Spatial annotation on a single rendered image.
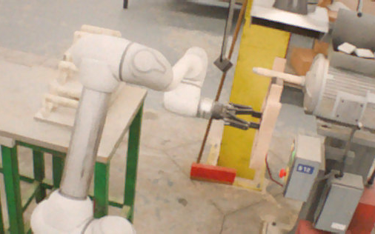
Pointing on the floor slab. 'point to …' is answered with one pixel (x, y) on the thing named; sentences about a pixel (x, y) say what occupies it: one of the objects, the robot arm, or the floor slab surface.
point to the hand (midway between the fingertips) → (259, 121)
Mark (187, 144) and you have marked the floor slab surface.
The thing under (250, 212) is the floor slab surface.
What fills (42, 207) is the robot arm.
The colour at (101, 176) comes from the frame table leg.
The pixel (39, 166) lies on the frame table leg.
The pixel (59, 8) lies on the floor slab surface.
